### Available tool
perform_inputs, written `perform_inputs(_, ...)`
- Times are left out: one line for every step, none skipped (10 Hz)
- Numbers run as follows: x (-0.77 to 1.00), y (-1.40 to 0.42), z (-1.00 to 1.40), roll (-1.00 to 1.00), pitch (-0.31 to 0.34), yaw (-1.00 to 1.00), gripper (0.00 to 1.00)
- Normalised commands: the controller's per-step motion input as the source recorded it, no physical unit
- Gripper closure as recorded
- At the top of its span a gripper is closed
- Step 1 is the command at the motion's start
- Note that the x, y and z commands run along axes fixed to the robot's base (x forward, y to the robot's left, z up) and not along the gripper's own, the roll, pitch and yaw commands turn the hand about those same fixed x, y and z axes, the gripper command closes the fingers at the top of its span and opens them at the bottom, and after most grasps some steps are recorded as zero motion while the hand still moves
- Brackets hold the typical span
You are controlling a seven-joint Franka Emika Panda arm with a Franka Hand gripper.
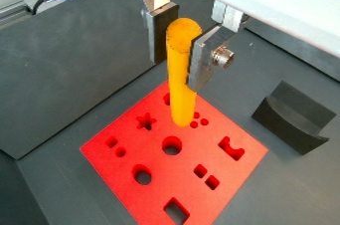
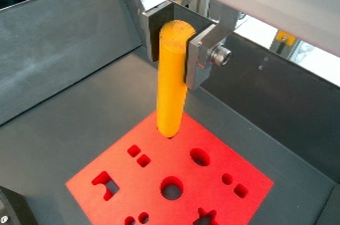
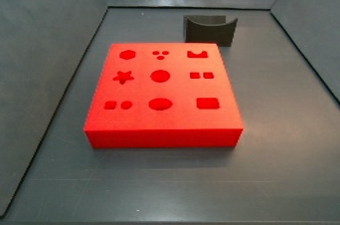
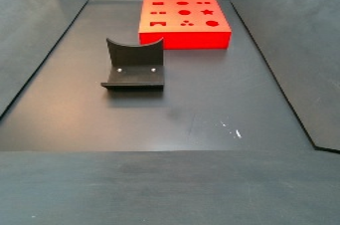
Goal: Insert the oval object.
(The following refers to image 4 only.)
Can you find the black curved holder stand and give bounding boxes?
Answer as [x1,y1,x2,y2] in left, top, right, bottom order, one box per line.
[101,39,165,90]

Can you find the red shape sorter block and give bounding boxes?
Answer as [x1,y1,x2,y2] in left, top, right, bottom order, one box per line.
[139,0,231,50]

